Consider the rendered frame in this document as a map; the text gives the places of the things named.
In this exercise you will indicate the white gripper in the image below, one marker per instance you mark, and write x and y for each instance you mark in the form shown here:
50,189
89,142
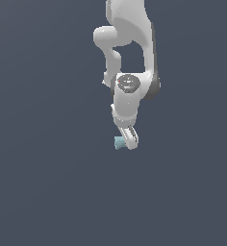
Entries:
126,105

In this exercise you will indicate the light blue small block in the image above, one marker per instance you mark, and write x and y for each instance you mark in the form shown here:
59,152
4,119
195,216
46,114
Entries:
119,142

